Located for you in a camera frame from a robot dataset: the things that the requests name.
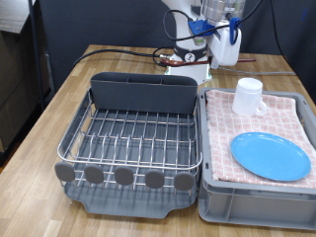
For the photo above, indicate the wrist camera on blue mount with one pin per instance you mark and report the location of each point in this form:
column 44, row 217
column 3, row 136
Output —
column 199, row 28

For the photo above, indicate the grey plastic drain tray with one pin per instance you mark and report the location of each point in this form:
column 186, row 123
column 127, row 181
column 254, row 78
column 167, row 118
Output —
column 131, row 204

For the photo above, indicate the blue plastic plate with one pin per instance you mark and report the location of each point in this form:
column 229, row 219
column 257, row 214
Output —
column 270, row 156

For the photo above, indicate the black metal pole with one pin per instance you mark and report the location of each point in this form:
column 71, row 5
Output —
column 36, row 49

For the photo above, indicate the grey plastic crate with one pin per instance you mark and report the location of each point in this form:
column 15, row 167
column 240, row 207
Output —
column 256, row 207

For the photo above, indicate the white plastic mug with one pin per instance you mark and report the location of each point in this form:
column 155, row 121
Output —
column 247, row 95

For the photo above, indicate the dark grey cutlery caddy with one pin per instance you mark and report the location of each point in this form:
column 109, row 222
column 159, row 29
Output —
column 141, row 95

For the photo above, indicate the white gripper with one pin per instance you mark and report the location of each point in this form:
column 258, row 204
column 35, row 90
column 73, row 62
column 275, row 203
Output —
column 222, row 46

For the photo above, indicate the wooden cabinet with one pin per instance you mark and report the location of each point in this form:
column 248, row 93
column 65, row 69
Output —
column 16, row 82

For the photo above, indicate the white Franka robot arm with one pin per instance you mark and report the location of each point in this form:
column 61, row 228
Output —
column 191, row 19

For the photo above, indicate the pink checked dish cloth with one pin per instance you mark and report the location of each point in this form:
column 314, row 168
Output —
column 223, row 131

